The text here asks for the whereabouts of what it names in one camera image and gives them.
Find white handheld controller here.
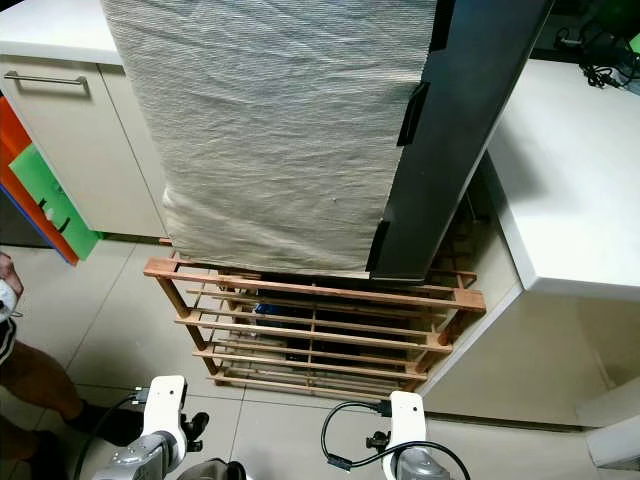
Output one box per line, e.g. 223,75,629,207
0,279,23,323

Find person's hand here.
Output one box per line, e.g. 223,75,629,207
0,252,24,319

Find black shoe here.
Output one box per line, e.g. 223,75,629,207
65,400,133,447
28,432,66,480

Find wooden slatted rack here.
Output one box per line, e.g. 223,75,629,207
143,238,487,403

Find person's bare leg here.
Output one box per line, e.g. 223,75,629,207
0,415,51,480
0,342,83,416

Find black shorts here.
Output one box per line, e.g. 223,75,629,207
0,318,17,365

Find white box-shaped bin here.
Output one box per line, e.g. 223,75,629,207
582,382,640,473

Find green plastic cutting board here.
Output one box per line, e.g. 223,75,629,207
8,143,103,263

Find white cabinet with drawer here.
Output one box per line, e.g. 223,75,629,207
0,0,173,243

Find beige striped cloth cover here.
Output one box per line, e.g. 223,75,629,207
101,0,441,274

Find black appliance panel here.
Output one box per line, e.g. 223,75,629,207
367,0,557,282

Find white counter unit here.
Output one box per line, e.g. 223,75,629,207
415,56,640,431

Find orange plastic cutting board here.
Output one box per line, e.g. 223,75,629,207
0,94,81,265

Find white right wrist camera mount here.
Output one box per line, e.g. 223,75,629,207
388,391,428,451

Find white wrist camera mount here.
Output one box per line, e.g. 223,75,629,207
388,391,428,451
146,375,189,439

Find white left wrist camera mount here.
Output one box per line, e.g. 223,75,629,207
146,375,189,439

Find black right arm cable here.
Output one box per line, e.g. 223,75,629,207
320,400,393,472

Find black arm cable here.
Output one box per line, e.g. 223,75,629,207
82,391,154,480
320,400,393,472

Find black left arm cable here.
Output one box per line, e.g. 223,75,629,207
82,391,154,480

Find metal bar drawer handle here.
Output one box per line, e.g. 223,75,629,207
4,70,90,89

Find black tangled power cables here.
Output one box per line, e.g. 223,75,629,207
552,22,640,89

